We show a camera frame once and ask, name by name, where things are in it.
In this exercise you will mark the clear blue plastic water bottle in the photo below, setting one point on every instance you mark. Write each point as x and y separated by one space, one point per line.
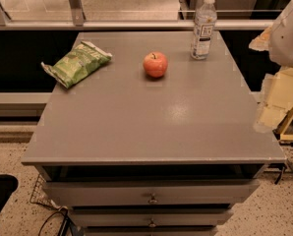
205 19

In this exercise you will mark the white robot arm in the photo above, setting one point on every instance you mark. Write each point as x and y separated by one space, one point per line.
281 38

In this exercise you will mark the red apple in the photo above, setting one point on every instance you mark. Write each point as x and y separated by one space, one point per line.
155 64

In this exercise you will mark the grey drawer cabinet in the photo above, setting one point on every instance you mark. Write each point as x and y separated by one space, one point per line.
120 124

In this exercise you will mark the green chip bag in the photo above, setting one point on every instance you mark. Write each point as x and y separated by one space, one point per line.
77 64

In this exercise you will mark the top grey drawer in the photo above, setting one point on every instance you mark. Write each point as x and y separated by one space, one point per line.
149 193

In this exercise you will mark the grey drawer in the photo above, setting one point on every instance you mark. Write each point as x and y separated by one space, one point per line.
149 193
150 217

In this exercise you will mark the middle grey drawer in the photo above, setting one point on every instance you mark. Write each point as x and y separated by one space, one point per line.
150 217

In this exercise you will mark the metal railing frame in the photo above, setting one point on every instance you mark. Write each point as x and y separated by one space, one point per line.
126 15

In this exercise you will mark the wire mesh basket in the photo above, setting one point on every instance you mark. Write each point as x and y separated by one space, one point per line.
39 197

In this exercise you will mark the yellow wooden frame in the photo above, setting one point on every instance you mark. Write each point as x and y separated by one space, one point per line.
285 130

